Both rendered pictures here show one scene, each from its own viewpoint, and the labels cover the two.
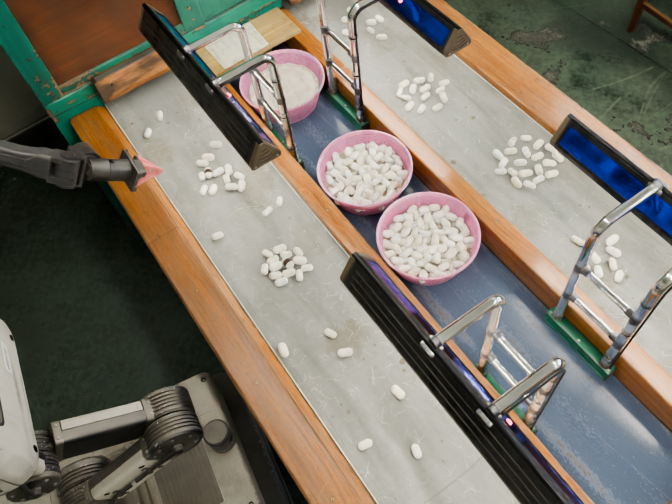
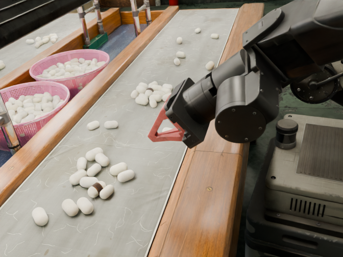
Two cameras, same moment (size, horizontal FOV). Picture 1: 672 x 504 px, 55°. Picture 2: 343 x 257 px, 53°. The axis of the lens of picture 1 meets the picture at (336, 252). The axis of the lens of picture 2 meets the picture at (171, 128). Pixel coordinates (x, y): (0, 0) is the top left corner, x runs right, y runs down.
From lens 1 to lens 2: 193 cm
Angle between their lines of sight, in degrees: 83
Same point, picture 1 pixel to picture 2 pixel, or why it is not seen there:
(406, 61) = not seen: outside the picture
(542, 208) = (18, 58)
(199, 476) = (315, 137)
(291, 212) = (98, 119)
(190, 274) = not seen: hidden behind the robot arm
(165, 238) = (217, 148)
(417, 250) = (83, 70)
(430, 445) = (190, 32)
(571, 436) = not seen: hidden behind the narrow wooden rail
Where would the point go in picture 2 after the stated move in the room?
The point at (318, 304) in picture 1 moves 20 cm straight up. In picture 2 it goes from (164, 75) to (156, 9)
